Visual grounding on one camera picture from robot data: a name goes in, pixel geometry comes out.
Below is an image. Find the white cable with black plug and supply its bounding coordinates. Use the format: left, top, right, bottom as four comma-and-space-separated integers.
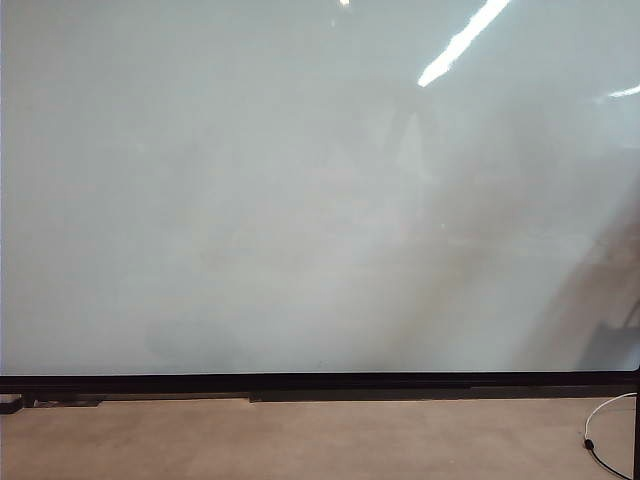
581, 392, 639, 480

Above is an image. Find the glass whiteboard with black frame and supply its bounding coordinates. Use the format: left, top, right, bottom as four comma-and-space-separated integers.
0, 0, 640, 397

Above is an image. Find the short black tray bracket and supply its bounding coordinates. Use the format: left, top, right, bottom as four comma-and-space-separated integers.
22, 393, 107, 408

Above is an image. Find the black vertical stand post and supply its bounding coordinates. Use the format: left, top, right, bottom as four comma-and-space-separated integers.
633, 369, 640, 480

